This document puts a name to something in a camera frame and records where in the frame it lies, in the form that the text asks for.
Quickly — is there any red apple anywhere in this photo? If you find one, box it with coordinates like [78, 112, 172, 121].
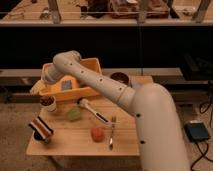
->
[91, 127, 105, 142]

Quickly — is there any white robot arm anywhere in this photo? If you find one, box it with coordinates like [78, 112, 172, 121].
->
[30, 50, 190, 171]

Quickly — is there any white cup with contents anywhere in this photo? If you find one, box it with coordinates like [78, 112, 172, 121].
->
[40, 96, 57, 113]

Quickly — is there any blue sponge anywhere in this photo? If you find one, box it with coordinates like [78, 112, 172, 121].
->
[61, 80, 72, 91]

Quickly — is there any yellow plastic bin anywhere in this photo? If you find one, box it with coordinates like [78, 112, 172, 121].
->
[39, 58, 102, 102]

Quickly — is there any green pear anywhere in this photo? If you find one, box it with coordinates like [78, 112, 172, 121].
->
[66, 106, 81, 121]

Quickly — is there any wooden table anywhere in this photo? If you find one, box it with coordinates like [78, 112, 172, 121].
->
[25, 75, 154, 157]

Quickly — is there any dark brown bowl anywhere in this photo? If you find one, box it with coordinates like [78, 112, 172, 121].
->
[110, 72, 129, 85]

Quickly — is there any metal fork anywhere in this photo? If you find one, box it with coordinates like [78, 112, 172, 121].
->
[109, 116, 116, 150]

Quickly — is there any black foot pedal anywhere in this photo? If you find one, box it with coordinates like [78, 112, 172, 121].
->
[184, 122, 210, 142]

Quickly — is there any black cable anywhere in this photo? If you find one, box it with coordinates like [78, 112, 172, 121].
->
[190, 99, 213, 171]

